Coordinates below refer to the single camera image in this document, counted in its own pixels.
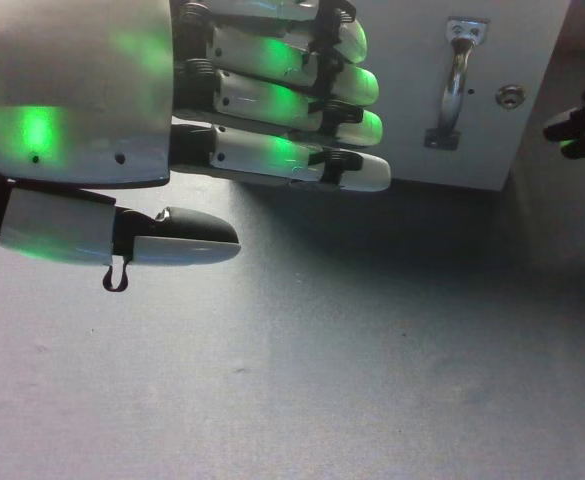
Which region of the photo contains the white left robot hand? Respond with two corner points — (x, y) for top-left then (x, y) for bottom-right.
(0, 0), (392, 294)

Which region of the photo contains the round metal lock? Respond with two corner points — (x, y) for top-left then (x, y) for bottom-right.
(495, 84), (526, 110)

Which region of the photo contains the grey table cloth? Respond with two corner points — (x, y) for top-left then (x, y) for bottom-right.
(0, 169), (585, 480)

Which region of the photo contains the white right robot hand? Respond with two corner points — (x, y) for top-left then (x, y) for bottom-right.
(542, 87), (585, 164)

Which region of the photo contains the chrome door handle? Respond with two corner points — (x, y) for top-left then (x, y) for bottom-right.
(424, 18), (491, 151)

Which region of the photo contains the white cabinet door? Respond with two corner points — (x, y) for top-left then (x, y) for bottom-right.
(356, 0), (571, 194)

